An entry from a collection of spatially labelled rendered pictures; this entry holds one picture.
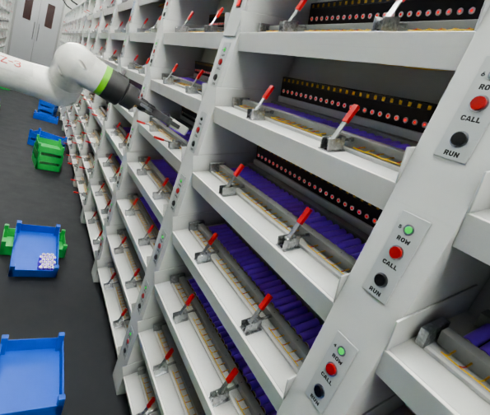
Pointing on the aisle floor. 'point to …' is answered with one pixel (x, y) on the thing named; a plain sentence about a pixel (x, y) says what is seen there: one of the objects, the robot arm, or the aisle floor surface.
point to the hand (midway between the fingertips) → (177, 126)
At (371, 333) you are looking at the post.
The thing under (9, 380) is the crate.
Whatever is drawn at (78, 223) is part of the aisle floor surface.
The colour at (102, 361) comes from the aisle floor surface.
